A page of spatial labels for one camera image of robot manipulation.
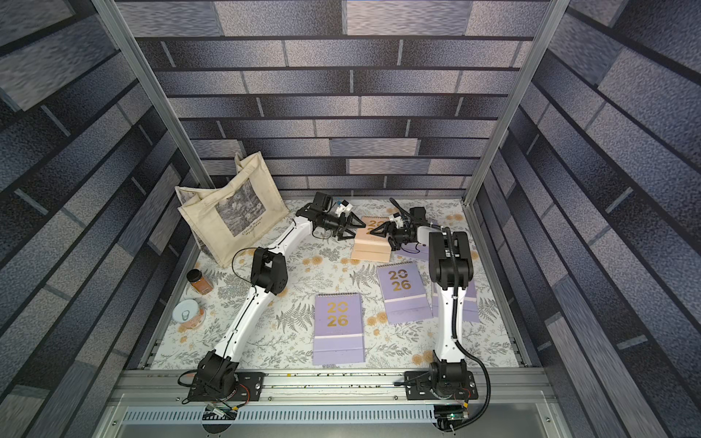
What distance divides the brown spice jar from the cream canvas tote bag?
0.31 feet

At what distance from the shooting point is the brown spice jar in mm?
869

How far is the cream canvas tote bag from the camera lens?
85 cm

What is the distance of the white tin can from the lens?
0.83 m

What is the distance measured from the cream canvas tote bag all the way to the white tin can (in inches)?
7.0
